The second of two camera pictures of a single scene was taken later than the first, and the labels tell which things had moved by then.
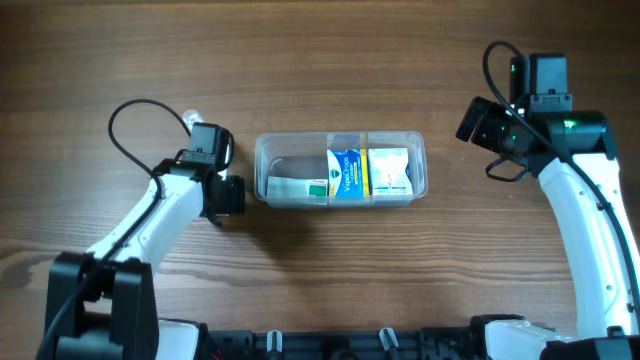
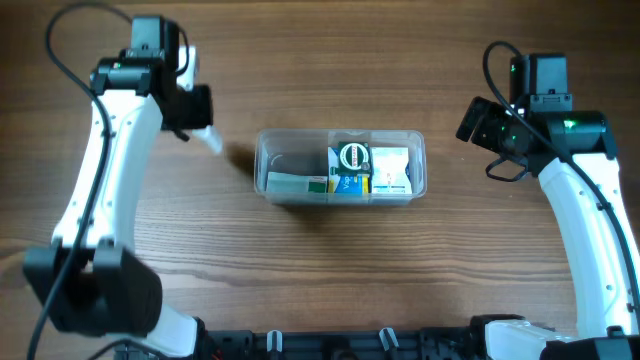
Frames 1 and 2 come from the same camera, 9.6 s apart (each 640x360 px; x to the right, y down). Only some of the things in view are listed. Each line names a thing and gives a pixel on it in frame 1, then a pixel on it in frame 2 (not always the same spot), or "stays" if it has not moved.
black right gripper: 482,134 stays
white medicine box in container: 387,172 stays
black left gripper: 215,211 -> 195,107
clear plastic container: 340,169 stays
